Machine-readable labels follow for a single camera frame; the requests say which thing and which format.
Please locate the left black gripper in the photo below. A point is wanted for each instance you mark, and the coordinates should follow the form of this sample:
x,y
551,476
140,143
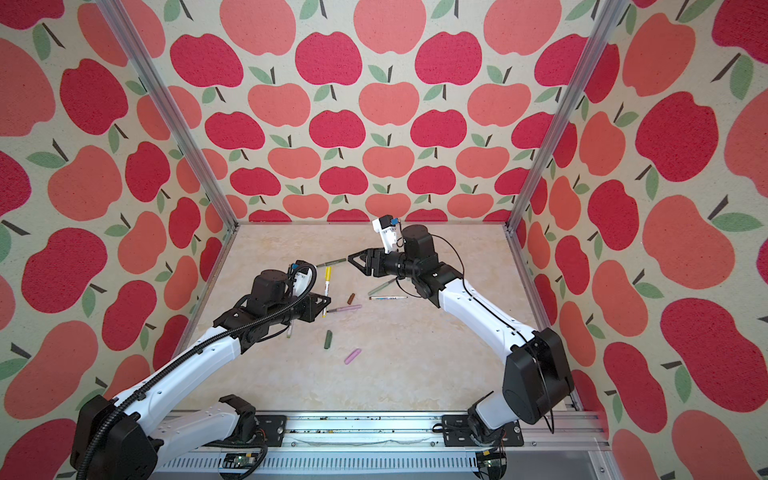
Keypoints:
x,y
312,307

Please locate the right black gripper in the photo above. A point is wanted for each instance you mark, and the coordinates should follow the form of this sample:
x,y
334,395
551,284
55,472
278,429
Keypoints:
x,y
368,256

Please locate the dark green pen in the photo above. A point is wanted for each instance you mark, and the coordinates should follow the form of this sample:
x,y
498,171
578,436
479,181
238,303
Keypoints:
x,y
331,264

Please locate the pink pen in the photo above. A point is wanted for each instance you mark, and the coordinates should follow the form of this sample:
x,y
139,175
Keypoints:
x,y
347,308

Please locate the pink pen cap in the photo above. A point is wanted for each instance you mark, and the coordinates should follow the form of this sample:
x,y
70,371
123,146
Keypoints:
x,y
352,356

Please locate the yellow-tipped white pen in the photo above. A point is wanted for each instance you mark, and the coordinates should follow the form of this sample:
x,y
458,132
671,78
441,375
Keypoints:
x,y
328,274

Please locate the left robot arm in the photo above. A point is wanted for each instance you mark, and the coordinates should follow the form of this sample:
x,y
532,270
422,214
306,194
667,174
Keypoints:
x,y
127,437

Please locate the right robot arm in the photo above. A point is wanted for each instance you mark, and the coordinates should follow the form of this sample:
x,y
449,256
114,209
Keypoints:
x,y
537,376

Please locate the grey-green pen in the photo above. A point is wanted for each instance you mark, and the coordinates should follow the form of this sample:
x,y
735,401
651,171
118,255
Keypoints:
x,y
381,287

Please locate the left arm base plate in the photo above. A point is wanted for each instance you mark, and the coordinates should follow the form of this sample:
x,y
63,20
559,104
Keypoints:
x,y
256,431

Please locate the aluminium front rail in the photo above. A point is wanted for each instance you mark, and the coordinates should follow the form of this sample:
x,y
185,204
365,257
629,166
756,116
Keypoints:
x,y
393,443

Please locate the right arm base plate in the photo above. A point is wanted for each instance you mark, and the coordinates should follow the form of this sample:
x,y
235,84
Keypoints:
x,y
467,431

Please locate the left aluminium corner post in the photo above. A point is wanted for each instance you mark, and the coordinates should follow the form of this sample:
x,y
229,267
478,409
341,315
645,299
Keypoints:
x,y
130,40

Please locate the aluminium corner post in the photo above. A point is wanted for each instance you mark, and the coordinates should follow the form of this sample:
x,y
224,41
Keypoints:
x,y
605,24
130,40

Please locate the right aluminium corner post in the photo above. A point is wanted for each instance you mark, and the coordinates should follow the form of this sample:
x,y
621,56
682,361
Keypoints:
x,y
605,24

